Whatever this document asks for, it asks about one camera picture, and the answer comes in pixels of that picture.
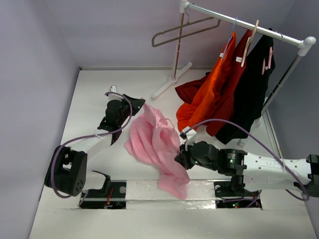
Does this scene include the black t shirt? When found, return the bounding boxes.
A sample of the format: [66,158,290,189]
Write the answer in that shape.
[214,35,275,131]

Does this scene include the grey velvet hanger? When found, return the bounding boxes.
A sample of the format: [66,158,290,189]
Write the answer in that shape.
[151,9,221,47]

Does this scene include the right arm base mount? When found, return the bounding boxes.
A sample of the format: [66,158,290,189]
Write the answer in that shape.
[214,176,262,209]

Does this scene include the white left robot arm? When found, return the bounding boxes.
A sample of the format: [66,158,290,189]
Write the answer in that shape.
[44,93,146,198]

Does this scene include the blue wire hanger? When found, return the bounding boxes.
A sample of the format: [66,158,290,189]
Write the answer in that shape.
[221,17,238,60]

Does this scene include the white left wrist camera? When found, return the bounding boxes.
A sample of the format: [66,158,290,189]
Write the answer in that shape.
[105,85,122,101]

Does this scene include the wooden hanger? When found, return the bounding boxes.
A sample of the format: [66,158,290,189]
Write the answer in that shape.
[241,20,259,67]

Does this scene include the pink clip hanger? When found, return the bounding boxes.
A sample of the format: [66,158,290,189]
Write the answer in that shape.
[262,47,274,75]

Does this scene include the pink t shirt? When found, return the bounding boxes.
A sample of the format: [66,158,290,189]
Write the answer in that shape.
[124,104,190,200]

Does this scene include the dark red t shirt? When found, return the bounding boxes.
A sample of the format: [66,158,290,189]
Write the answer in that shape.
[175,29,252,130]

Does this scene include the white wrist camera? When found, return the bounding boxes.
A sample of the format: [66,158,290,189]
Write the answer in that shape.
[179,126,197,150]
[105,85,122,101]

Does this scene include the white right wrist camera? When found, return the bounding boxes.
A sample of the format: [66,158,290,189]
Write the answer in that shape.
[179,126,197,150]

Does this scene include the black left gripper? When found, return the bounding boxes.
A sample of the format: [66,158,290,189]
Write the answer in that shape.
[117,95,144,126]

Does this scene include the white metal clothes rack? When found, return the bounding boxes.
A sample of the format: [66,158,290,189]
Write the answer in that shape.
[151,0,317,147]

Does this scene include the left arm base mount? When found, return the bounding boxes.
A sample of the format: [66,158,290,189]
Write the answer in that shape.
[78,170,127,210]

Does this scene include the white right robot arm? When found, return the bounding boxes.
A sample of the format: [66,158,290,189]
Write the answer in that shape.
[175,141,319,197]

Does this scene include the orange t shirt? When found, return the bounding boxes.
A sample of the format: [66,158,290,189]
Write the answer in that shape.
[176,32,236,131]

